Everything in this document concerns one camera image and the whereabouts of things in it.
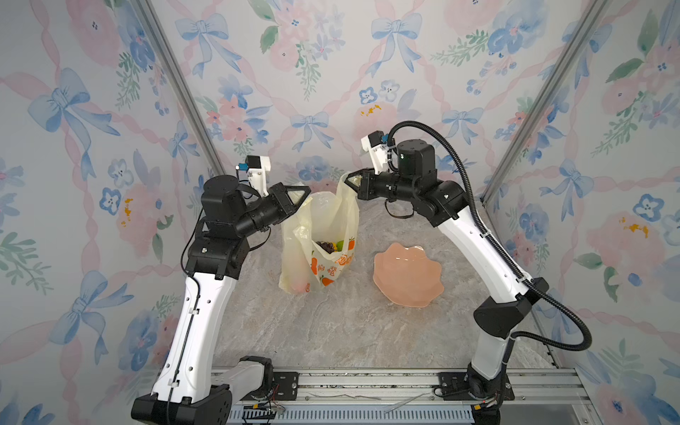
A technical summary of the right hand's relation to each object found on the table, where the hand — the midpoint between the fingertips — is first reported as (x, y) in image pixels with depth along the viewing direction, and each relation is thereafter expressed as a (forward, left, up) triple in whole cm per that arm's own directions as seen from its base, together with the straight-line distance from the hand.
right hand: (344, 176), depth 65 cm
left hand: (-8, +7, +3) cm, 11 cm away
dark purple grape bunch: (0, +6, -30) cm, 30 cm away
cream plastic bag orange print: (+1, +9, -27) cm, 28 cm away
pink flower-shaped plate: (-5, -21, -41) cm, 46 cm away
